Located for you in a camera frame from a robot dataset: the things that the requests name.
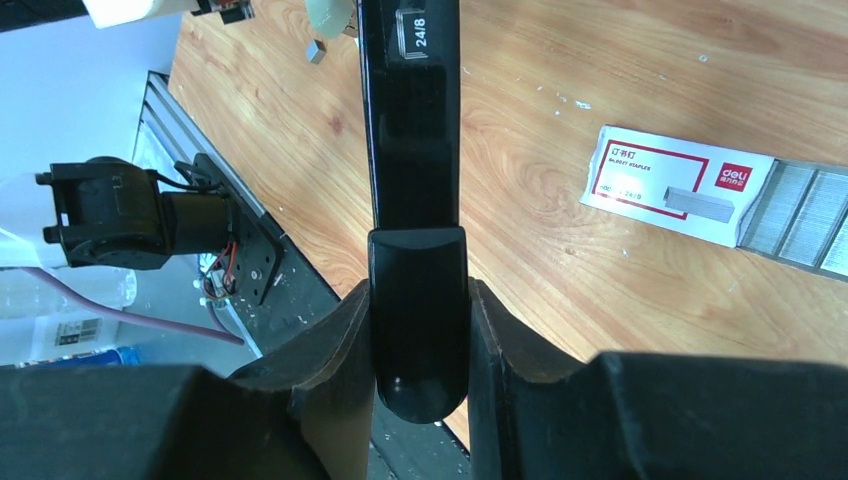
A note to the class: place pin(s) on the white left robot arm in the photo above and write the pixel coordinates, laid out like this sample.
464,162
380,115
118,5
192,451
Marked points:
109,212

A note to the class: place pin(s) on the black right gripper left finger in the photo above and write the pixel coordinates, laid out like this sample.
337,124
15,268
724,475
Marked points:
136,422

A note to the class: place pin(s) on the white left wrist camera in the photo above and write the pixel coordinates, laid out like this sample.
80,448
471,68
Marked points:
108,13

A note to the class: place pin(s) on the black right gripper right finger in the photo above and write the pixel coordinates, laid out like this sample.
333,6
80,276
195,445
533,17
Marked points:
535,412

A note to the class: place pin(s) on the aluminium frame rail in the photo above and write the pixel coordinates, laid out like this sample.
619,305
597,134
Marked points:
167,135

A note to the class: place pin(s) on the black large stapler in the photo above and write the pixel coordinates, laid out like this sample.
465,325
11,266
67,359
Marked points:
417,250

